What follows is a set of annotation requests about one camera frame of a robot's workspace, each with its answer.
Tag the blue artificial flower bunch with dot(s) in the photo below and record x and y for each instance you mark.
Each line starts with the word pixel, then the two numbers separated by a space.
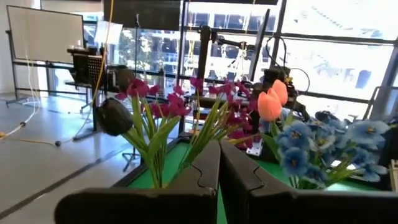
pixel 293 137
pixel 367 130

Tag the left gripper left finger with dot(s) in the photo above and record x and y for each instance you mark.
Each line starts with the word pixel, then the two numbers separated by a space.
pixel 140 207

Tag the silver arm base bracket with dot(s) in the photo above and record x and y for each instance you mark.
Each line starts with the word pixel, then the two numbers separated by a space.
pixel 255 149

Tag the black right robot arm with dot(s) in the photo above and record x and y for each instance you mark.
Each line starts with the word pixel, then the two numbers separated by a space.
pixel 272 74

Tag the magenta artificial flower bunch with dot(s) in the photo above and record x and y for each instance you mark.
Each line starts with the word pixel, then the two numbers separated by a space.
pixel 136 87
pixel 234 117

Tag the black camera stand pole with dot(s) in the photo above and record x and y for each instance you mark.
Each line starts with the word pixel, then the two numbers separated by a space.
pixel 204 56

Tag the white whiteboard on stand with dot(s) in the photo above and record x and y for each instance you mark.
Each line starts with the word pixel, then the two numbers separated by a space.
pixel 45 34

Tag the black perforated cart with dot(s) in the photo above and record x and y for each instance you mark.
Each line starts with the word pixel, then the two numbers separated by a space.
pixel 93 67

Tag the green table mat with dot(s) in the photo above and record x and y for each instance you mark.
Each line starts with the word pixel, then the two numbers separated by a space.
pixel 169 168

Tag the black artificial tulip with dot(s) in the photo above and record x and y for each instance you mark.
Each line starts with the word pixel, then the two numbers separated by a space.
pixel 113 116

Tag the black hanging screen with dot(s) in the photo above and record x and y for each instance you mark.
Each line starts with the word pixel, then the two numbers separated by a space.
pixel 141 14

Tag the black slanted panel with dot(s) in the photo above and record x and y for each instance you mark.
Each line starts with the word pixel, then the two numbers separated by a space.
pixel 259 40

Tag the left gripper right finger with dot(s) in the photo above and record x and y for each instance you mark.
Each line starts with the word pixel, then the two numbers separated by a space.
pixel 295 208

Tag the black tripod stand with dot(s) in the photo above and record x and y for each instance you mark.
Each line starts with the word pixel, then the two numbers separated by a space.
pixel 136 46

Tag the pale pink artificial tulip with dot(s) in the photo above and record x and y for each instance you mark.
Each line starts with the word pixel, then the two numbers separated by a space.
pixel 282 90
pixel 269 105

